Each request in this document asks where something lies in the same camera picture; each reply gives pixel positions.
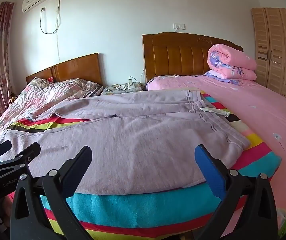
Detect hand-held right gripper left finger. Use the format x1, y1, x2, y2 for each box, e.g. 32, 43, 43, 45
9, 145, 93, 240

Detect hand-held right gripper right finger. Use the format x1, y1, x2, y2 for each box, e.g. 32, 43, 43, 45
194, 144, 278, 240

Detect lilac pants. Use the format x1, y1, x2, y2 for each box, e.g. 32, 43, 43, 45
7, 90, 251, 197

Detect striped colourful blanket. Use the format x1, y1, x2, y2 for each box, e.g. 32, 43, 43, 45
0, 92, 282, 240

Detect pink bed sheet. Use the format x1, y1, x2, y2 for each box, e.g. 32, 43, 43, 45
146, 74, 286, 238

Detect nightstand with patterned cover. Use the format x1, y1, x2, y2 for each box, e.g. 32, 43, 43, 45
100, 83, 145, 96

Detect red patterned curtain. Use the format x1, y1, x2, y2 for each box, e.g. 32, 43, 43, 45
0, 2, 15, 117

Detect plain wooden headboard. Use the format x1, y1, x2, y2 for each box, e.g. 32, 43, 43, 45
25, 53, 103, 87

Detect rolled pink floral quilt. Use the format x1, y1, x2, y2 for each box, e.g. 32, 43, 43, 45
205, 44, 258, 85

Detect padded wooden headboard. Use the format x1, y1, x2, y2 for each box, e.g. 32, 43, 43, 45
142, 32, 244, 90

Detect light wooden wardrobe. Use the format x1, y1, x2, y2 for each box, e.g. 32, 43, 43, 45
251, 7, 286, 103

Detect air conditioner power cable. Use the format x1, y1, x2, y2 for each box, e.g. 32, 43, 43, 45
40, 7, 59, 34

